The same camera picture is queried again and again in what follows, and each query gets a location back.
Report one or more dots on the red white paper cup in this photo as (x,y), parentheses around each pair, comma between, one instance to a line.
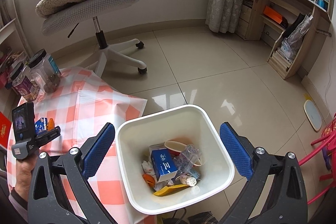
(174,147)

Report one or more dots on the orange box on desk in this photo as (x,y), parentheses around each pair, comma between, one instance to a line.
(272,14)

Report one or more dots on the wooden computer desk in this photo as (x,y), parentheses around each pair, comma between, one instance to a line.
(294,42)

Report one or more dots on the crumpled white patterned napkin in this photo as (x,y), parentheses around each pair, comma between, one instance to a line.
(148,168)

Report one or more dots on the clear plastic bottle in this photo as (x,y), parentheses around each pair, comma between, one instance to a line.
(186,159)

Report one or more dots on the dark blue paper box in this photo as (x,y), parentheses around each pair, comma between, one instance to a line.
(163,164)

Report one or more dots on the pink white checkered tablecloth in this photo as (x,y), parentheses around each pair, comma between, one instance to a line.
(81,106)

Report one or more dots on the clear jar with brown nuts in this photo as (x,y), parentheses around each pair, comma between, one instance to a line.
(45,72)

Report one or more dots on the yellow snack wrapper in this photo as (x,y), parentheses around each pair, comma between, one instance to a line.
(167,190)

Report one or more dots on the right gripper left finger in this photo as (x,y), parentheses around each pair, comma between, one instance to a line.
(48,202)

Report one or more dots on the white bookshelf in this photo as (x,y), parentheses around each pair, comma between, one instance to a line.
(13,51)

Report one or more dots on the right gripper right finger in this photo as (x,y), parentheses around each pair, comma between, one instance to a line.
(286,201)

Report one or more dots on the light blue milk carton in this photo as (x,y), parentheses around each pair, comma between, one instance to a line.
(194,173)

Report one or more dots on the clear jar purple label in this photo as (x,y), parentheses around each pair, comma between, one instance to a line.
(24,83)

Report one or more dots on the white plastic trash bin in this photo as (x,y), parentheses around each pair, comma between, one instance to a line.
(188,124)

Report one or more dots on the red gift box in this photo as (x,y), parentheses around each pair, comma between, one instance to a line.
(5,126)

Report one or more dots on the white bathroom scale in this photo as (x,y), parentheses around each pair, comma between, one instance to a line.
(313,115)

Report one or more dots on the grey mesh office chair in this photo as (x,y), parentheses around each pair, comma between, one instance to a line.
(75,13)

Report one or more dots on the blue white snack box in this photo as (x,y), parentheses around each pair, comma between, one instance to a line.
(41,125)

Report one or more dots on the pink child chair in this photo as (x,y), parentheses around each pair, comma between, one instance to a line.
(327,148)

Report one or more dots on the person left hand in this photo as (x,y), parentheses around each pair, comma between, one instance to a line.
(24,170)

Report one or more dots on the orange peel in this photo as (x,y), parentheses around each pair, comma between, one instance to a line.
(51,124)

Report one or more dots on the white patterned tissue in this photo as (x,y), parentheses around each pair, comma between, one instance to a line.
(185,179)

